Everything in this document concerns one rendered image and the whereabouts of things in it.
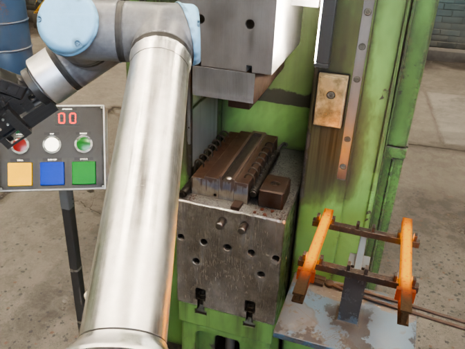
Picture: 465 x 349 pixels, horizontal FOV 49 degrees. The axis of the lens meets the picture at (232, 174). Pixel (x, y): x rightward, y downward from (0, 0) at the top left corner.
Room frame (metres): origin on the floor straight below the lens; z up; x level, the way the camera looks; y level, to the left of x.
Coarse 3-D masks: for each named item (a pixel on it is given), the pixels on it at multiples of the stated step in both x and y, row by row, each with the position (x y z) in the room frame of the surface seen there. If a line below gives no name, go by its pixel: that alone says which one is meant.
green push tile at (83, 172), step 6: (72, 162) 1.47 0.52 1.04; (78, 162) 1.48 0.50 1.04; (84, 162) 1.48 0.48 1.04; (90, 162) 1.48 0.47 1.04; (72, 168) 1.46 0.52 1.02; (78, 168) 1.47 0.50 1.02; (84, 168) 1.47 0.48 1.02; (90, 168) 1.47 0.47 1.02; (72, 174) 1.45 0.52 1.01; (78, 174) 1.46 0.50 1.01; (84, 174) 1.46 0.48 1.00; (90, 174) 1.46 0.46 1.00; (72, 180) 1.45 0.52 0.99; (78, 180) 1.45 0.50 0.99; (84, 180) 1.45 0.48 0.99; (90, 180) 1.45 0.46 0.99
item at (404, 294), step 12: (408, 228) 1.27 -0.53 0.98; (408, 240) 1.20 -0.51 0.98; (408, 252) 1.15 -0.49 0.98; (408, 264) 1.10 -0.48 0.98; (408, 276) 1.04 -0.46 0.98; (396, 288) 0.99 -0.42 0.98; (408, 288) 0.99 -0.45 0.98; (396, 300) 0.98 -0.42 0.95; (408, 300) 0.94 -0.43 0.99; (408, 312) 0.90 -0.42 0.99; (408, 324) 0.90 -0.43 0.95
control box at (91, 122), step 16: (64, 112) 1.56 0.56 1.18; (80, 112) 1.56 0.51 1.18; (96, 112) 1.57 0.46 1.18; (32, 128) 1.52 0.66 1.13; (48, 128) 1.52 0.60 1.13; (64, 128) 1.53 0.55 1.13; (80, 128) 1.54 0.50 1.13; (96, 128) 1.55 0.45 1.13; (0, 144) 1.48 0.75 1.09; (32, 144) 1.49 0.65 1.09; (64, 144) 1.51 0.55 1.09; (96, 144) 1.52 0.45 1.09; (0, 160) 1.45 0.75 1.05; (16, 160) 1.46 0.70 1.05; (32, 160) 1.47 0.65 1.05; (48, 160) 1.47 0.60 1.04; (64, 160) 1.48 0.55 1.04; (80, 160) 1.49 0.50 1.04; (96, 160) 1.49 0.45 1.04; (0, 176) 1.43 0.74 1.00; (64, 176) 1.45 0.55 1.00; (96, 176) 1.47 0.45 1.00
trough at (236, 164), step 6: (252, 138) 1.85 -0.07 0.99; (258, 138) 1.85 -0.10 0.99; (246, 144) 1.77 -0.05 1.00; (252, 144) 1.80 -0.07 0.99; (246, 150) 1.74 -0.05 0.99; (240, 156) 1.68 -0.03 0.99; (246, 156) 1.69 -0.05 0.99; (234, 162) 1.62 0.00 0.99; (240, 162) 1.64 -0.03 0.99; (228, 168) 1.56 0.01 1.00; (234, 168) 1.59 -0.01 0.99; (228, 174) 1.54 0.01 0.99; (234, 174) 1.54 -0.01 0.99; (222, 180) 1.50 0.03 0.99; (228, 180) 1.50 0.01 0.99
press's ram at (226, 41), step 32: (192, 0) 1.53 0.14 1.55; (224, 0) 1.50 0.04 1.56; (256, 0) 1.47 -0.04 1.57; (288, 0) 1.59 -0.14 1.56; (320, 0) 1.64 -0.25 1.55; (224, 32) 1.50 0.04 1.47; (256, 32) 1.47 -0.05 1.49; (288, 32) 1.63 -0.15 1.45; (224, 64) 1.50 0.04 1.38; (256, 64) 1.47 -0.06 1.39
